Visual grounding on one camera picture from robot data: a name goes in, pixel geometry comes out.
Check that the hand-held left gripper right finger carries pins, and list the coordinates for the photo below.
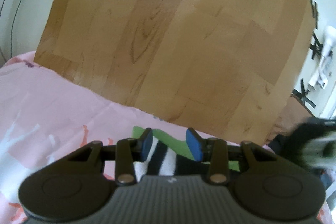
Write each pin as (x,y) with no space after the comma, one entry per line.
(194,145)

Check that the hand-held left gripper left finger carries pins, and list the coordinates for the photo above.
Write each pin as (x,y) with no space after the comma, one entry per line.
(146,145)

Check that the black tape strip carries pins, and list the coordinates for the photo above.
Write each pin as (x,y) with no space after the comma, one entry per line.
(311,3)
(316,15)

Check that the pink printed bedsheet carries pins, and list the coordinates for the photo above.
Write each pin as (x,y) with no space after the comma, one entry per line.
(52,98)

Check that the black tape cross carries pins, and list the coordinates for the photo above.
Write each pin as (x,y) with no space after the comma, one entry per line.
(305,95)
(316,46)

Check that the wooden headboard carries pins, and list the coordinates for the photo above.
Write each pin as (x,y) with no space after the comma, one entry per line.
(183,43)

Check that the green black white striped garment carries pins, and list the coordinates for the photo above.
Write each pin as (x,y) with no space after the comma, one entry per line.
(168,161)

